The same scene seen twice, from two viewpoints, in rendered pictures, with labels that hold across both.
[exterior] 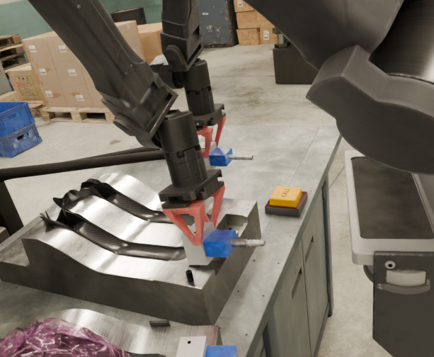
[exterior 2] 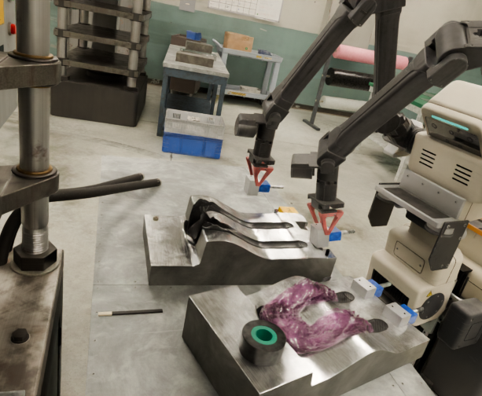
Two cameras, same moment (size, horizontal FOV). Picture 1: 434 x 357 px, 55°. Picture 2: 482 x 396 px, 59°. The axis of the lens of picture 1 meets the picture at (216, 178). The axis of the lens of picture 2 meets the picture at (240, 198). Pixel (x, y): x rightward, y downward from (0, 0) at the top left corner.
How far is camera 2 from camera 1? 102 cm
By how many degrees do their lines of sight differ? 44
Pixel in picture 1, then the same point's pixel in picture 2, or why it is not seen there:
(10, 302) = (182, 296)
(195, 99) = (267, 147)
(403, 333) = (438, 255)
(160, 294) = (307, 266)
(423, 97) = not seen: outside the picture
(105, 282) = (268, 265)
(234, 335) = not seen: hidden behind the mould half
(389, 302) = (440, 243)
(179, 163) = (333, 188)
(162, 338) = (334, 285)
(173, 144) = (334, 177)
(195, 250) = (324, 238)
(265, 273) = not seen: hidden behind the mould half
